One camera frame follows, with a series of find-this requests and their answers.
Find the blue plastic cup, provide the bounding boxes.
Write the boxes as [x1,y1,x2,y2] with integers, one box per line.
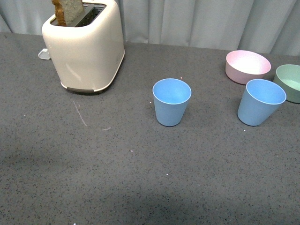
[152,78,192,127]
[237,79,286,126]

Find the green plastic bowl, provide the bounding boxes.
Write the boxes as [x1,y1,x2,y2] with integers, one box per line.
[273,64,300,104]

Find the slice of toast bread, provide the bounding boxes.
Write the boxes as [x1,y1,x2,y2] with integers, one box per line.
[52,0,84,26]

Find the grey curtain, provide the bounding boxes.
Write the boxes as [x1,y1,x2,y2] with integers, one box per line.
[0,0,300,57]

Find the pink plastic bowl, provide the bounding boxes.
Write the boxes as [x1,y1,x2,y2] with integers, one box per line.
[225,50,271,85]

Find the cream white toaster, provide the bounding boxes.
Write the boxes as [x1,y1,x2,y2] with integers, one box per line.
[42,0,125,93]

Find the white toaster lever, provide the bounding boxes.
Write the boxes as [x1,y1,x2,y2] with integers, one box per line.
[38,48,51,60]

